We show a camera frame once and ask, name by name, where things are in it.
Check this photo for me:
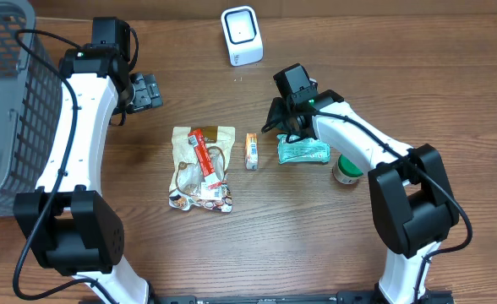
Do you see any teal snack packet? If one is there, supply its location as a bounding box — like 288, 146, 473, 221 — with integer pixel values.
276, 134, 330, 164

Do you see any orange small carton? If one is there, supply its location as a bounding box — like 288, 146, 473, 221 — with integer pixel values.
245, 133, 259, 171

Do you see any red stick packet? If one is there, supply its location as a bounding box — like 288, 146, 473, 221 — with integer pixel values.
188, 128, 221, 189

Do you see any green lid jar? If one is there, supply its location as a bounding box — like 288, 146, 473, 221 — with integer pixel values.
332, 155, 363, 185

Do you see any beige snack bag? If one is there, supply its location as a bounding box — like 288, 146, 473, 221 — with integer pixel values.
168, 126, 236, 214

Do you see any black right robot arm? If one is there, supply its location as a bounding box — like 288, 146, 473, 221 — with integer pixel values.
262, 63, 465, 303

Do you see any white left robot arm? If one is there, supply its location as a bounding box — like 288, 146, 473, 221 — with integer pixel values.
14, 17, 162, 303

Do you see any white barcode scanner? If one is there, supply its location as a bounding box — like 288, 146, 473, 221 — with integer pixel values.
221, 5, 264, 67

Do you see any grey plastic mesh basket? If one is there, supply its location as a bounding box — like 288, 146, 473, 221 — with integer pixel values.
0, 0, 62, 217

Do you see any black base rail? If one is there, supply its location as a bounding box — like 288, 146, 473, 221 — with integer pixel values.
146, 290, 455, 304

